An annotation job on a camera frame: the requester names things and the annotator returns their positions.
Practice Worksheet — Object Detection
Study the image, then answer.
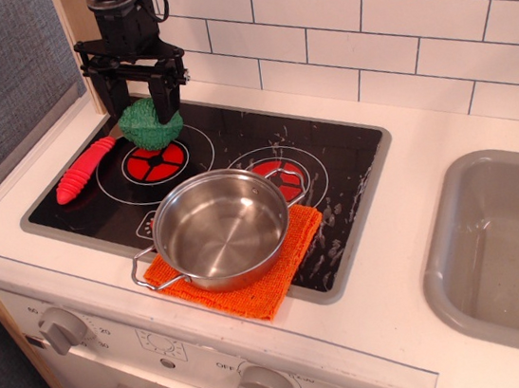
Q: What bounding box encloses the black toy stovetop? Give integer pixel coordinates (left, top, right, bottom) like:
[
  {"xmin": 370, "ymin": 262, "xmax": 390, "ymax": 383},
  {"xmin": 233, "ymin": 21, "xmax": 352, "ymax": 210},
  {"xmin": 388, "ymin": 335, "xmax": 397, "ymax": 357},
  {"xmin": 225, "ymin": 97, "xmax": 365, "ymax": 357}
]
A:
[{"xmin": 21, "ymin": 102, "xmax": 391, "ymax": 305}]

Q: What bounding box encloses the fork with red handle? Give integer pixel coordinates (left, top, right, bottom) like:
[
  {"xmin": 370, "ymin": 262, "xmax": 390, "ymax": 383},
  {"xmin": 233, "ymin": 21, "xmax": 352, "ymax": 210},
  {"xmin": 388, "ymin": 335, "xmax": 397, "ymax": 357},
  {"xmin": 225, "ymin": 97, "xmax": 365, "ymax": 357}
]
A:
[{"xmin": 55, "ymin": 136, "xmax": 117, "ymax": 206}]

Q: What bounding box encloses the green toy broccoli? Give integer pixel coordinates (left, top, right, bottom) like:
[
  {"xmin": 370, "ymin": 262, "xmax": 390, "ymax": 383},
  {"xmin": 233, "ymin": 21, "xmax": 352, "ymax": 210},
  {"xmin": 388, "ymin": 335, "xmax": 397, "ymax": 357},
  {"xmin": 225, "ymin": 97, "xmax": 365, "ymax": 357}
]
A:
[{"xmin": 118, "ymin": 98, "xmax": 183, "ymax": 151}]

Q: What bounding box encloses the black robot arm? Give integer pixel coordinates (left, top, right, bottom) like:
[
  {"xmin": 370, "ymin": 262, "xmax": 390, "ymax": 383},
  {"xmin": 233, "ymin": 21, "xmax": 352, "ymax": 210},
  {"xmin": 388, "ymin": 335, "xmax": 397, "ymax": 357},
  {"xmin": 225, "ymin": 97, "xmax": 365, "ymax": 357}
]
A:
[{"xmin": 74, "ymin": 0, "xmax": 189, "ymax": 124}]

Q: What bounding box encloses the grey sink basin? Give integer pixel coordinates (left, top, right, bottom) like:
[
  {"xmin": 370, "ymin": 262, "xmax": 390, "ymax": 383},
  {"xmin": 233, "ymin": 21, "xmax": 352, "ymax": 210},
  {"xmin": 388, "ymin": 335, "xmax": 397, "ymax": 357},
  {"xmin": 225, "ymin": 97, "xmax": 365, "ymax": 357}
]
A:
[{"xmin": 423, "ymin": 149, "xmax": 519, "ymax": 348}]

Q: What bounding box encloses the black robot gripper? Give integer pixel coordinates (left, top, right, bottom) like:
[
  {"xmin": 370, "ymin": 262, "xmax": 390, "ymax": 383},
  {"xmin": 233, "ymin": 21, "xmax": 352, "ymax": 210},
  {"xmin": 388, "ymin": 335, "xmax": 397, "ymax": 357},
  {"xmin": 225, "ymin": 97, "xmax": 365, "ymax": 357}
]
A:
[{"xmin": 74, "ymin": 0, "xmax": 189, "ymax": 124}]

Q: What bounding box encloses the left grey oven knob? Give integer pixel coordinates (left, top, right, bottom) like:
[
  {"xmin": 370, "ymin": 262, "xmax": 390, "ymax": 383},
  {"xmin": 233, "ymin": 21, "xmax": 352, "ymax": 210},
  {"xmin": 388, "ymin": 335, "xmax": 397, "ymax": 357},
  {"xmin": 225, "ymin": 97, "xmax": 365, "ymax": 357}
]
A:
[{"xmin": 38, "ymin": 307, "xmax": 88, "ymax": 356}]

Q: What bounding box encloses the orange knitted cloth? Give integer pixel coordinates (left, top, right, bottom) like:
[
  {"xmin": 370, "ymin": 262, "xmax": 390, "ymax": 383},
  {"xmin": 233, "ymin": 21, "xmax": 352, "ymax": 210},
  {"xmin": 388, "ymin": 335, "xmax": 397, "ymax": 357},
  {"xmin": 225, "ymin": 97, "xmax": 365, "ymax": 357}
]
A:
[{"xmin": 161, "ymin": 205, "xmax": 323, "ymax": 321}]

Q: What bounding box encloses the stainless steel pot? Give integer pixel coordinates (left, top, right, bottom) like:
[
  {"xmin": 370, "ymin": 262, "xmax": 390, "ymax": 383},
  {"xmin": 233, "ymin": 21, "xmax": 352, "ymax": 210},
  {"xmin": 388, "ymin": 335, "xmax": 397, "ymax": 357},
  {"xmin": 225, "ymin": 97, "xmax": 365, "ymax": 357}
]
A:
[{"xmin": 134, "ymin": 167, "xmax": 307, "ymax": 292}]

